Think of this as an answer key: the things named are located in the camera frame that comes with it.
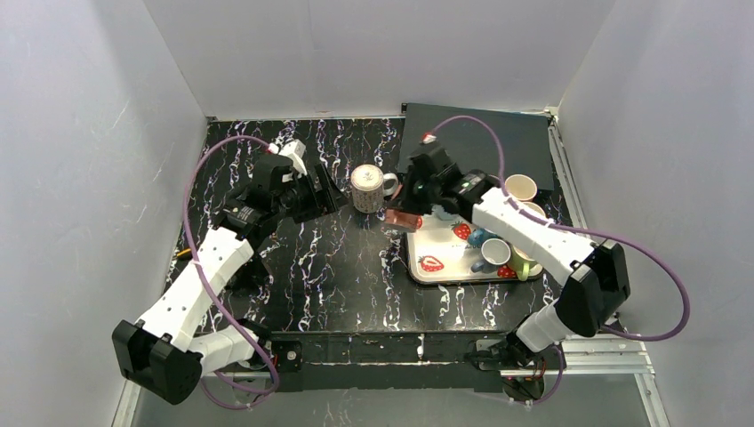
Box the white floral mug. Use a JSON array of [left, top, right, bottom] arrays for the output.
[[350, 164, 399, 214]]

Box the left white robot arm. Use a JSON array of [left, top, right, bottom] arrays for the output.
[[111, 154, 347, 405]]

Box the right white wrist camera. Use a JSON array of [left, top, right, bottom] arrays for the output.
[[421, 133, 437, 145]]

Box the brown mug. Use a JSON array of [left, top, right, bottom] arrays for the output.
[[384, 209, 422, 233]]

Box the light blue faceted mug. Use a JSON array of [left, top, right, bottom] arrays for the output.
[[433, 210, 458, 222]]

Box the black mug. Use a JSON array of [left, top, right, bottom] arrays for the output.
[[228, 255, 272, 291]]

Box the dark flat metal box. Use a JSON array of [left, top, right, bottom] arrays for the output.
[[397, 103, 555, 191]]

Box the light green mug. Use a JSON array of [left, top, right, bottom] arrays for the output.
[[508, 246, 543, 281]]

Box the pink mug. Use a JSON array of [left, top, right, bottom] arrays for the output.
[[504, 174, 538, 202]]

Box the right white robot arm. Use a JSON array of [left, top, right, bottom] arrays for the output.
[[389, 142, 630, 356]]

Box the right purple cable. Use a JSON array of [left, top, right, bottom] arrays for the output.
[[432, 115, 692, 407]]

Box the yellow mug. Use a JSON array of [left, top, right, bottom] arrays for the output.
[[525, 202, 547, 218]]

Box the strawberry print white tray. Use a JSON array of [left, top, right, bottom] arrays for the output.
[[406, 214, 518, 286]]

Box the small grey blue mug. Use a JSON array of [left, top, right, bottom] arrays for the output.
[[470, 238, 511, 273]]

